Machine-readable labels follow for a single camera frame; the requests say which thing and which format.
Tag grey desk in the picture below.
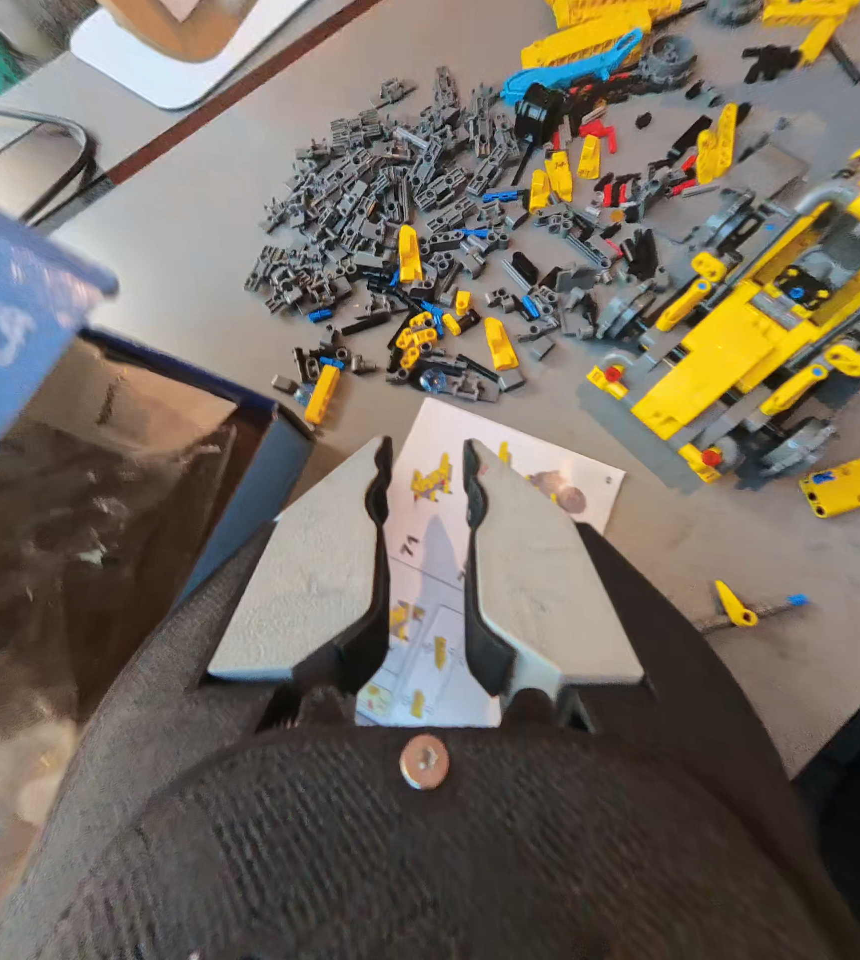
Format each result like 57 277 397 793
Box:
47 0 860 781

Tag grey axle with yellow cam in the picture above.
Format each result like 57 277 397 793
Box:
700 579 809 637

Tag clear plastic bags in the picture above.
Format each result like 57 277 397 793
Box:
0 337 239 901

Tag blue brick separator tool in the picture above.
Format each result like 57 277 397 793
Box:
501 28 644 106

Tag blue cardboard box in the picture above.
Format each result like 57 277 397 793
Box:
0 183 318 931

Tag building instruction booklet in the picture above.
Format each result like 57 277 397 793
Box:
355 397 626 729

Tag yellow grey toy brick vehicle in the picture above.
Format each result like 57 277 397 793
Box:
586 148 860 492

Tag black rubber tyre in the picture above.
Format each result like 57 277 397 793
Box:
512 82 569 144

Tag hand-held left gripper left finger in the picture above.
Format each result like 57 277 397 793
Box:
207 435 395 695

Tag wooden document stand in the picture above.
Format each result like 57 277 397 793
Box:
70 0 311 111

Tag pile of loose brick parts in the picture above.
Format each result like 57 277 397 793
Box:
244 0 860 410

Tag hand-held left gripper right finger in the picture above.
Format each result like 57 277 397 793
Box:
462 438 647 697

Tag adjoining grey table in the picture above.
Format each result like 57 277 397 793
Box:
0 0 371 226

